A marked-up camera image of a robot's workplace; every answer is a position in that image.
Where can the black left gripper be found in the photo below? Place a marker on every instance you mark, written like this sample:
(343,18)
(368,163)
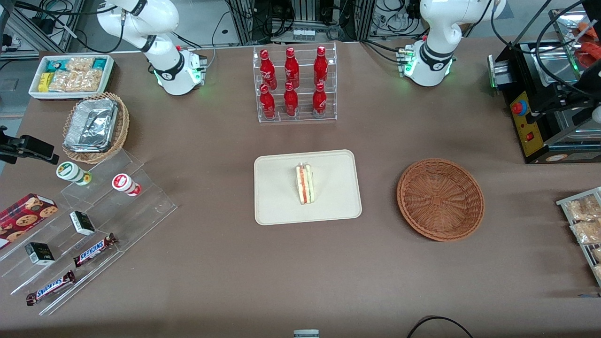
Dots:
(565,101)

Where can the triangular sandwich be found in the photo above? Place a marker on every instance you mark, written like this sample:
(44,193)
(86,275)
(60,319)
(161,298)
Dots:
(304,185)

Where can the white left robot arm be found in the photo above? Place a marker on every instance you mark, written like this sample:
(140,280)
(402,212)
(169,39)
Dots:
(434,65)

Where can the tray of packaged snacks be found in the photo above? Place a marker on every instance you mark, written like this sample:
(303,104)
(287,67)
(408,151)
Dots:
(587,251)

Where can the round brown wicker basket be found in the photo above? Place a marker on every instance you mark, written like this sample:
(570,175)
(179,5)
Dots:
(441,199)

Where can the beige plastic tray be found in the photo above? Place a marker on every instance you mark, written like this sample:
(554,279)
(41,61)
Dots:
(281,206)

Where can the oval tan wicker basket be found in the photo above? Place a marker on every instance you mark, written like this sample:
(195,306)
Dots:
(121,126)

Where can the stainless steel pan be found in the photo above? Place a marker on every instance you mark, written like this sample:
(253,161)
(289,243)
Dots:
(570,124)
(558,65)

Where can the orange fried food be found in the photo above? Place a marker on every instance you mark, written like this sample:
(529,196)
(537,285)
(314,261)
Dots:
(592,51)

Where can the red emergency stop button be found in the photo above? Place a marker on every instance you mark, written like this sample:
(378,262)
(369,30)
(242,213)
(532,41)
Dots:
(519,108)

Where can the black food warmer machine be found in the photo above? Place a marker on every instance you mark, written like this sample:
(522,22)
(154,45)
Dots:
(520,126)

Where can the clear bag of snacks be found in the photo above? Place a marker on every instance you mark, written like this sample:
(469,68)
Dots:
(587,232)
(598,272)
(597,254)
(582,209)

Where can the red cola bottle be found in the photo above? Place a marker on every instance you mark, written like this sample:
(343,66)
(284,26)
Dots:
(291,70)
(267,105)
(320,68)
(319,103)
(267,70)
(290,101)

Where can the clear acrylic bottle rack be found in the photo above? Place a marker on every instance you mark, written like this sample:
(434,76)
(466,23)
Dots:
(305,119)

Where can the small grey device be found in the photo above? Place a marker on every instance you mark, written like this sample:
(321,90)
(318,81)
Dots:
(306,334)

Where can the clear acrylic step display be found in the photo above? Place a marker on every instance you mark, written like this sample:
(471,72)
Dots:
(141,206)

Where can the red-lid white cup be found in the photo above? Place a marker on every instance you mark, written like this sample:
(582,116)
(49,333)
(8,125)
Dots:
(124,183)

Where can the teal snack pack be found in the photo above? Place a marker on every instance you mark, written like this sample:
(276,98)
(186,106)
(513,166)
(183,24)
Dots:
(99,63)
(54,65)

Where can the silver foil container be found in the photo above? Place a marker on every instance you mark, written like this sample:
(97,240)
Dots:
(91,124)

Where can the clear bag of crackers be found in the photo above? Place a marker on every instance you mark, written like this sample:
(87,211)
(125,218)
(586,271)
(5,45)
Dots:
(75,80)
(80,63)

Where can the brown Snickers bar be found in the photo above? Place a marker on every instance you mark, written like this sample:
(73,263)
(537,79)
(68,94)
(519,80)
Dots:
(50,288)
(94,251)

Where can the small black box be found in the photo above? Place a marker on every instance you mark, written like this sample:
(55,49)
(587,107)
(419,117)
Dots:
(82,223)
(40,253)

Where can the green-lid white cup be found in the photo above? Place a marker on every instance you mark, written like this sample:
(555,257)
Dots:
(70,171)

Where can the yellow snack pack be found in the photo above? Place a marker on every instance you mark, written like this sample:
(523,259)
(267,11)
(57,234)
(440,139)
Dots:
(43,82)

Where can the white rectangular snack bin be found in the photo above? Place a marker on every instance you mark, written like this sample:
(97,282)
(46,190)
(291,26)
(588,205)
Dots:
(35,94)

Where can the red cookie box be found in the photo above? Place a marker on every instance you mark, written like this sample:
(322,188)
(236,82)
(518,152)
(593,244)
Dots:
(23,218)

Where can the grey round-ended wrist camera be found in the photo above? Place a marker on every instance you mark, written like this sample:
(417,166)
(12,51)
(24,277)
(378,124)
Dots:
(597,114)

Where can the aluminium frame rack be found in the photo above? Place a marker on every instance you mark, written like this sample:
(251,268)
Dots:
(305,14)

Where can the black camera clamp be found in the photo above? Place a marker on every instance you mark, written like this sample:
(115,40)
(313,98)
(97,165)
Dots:
(33,146)

